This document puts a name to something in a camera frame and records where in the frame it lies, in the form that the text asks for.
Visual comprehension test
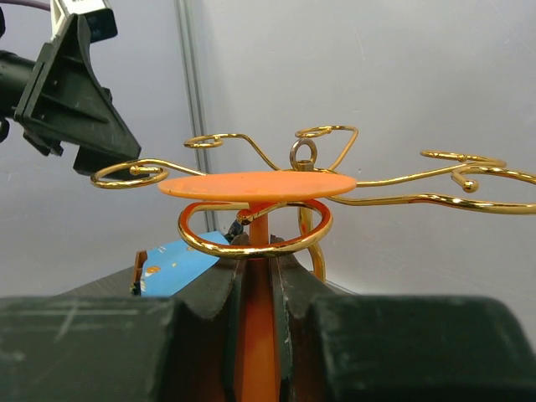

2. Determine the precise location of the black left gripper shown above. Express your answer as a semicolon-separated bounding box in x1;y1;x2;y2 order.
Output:
1;14;142;176

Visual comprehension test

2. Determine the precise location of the orange plastic wine glass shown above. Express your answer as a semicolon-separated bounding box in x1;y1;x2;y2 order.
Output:
158;171;356;401

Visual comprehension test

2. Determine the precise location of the gold wire glass rack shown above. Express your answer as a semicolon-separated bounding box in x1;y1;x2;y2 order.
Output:
90;125;535;280

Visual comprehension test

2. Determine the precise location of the blue patterned cloth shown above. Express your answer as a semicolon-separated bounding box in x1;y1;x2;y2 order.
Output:
140;239;219;297

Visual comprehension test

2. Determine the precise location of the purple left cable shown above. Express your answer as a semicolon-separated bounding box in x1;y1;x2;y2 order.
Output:
8;0;51;12

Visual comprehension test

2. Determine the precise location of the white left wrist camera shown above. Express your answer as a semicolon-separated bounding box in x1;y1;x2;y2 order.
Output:
49;0;119;44

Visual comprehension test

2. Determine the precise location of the wooden compartment tray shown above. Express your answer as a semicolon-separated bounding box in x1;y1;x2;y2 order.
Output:
130;250;147;296

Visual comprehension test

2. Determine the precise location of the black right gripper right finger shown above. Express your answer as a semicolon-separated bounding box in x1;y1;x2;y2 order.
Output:
270;255;532;401

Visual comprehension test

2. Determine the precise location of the dark patterned cloth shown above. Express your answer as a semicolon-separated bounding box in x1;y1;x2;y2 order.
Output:
224;220;244;245

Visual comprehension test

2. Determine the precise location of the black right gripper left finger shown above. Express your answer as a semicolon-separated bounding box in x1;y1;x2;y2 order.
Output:
1;259;243;401

